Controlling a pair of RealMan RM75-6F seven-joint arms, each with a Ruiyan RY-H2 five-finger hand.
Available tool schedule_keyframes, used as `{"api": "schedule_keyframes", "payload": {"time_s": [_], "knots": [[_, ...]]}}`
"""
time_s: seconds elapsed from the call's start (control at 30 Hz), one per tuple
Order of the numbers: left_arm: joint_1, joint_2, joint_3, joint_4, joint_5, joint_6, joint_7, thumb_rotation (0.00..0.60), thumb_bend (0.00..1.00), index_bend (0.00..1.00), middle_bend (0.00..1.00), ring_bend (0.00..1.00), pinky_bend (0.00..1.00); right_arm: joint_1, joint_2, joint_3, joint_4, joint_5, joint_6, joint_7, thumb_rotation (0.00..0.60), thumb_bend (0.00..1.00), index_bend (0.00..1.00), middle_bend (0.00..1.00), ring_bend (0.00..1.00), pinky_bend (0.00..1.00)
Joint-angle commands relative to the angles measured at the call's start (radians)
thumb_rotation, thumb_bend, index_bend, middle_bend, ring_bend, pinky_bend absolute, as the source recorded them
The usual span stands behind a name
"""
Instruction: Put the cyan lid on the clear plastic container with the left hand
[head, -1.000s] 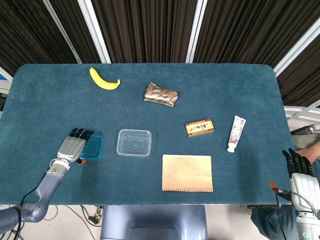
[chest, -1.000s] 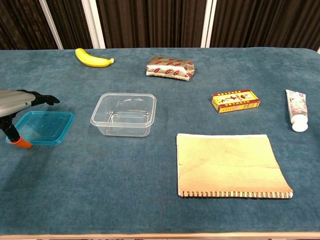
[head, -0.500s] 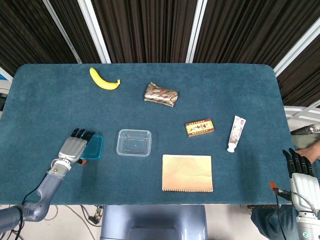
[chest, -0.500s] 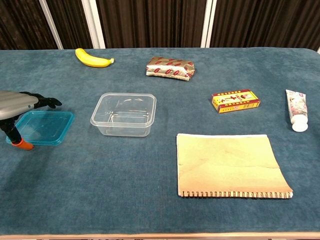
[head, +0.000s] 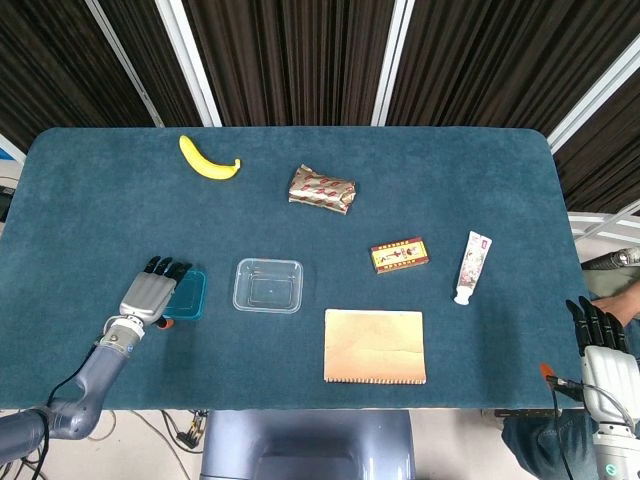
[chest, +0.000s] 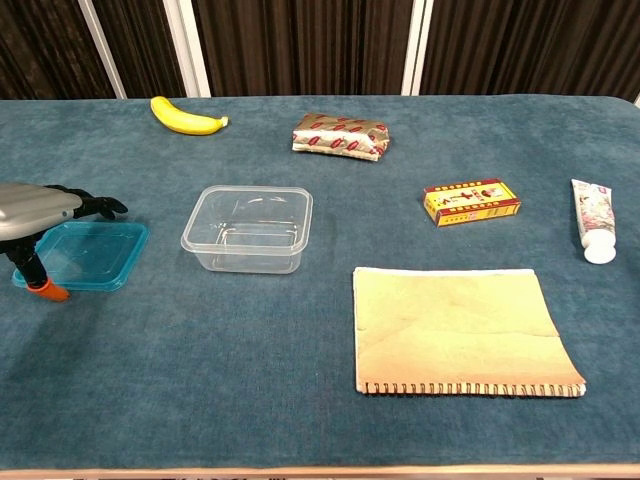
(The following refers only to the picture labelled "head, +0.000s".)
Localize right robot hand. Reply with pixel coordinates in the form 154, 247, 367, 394
538, 295, 640, 426

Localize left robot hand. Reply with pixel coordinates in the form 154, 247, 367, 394
118, 255, 194, 331

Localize blue translucent plastic lid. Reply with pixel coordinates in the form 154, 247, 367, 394
162, 268, 208, 322

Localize person bare forearm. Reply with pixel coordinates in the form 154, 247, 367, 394
594, 292, 640, 324

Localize clear plastic container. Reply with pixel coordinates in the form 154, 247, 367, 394
231, 257, 305, 315

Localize yellow and red small box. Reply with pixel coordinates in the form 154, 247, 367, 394
369, 236, 431, 276

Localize teal tablecloth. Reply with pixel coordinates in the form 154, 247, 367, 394
0, 126, 591, 411

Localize person in blue jeans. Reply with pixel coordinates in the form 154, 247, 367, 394
501, 267, 640, 480

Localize grey metal rod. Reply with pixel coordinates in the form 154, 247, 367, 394
581, 248, 640, 272

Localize yellow banana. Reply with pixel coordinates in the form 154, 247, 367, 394
178, 134, 242, 181

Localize black power strip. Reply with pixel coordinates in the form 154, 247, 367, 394
175, 417, 209, 450

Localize white toothpaste tube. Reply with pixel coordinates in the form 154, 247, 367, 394
453, 230, 494, 306

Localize gold foil snack packet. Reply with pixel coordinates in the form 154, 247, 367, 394
287, 163, 357, 216

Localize white and blue board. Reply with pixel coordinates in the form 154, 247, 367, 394
0, 133, 27, 165

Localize blue-grey robot torso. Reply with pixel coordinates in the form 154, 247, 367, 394
199, 409, 416, 480

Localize tan spiral notebook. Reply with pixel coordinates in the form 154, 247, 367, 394
323, 308, 428, 386

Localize dark brown pleated curtain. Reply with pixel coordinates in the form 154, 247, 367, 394
0, 0, 640, 216

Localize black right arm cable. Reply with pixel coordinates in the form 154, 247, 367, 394
548, 384, 574, 480

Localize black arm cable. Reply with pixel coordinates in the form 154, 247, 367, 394
29, 342, 101, 480
548, 384, 574, 480

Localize white metal frame rails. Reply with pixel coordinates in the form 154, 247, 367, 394
567, 199, 640, 246

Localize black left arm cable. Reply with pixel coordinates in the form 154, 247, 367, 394
29, 342, 101, 480

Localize thin grey frame post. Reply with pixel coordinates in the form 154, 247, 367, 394
84, 0, 165, 128

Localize wide white frame post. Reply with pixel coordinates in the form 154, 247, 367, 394
154, 0, 223, 128

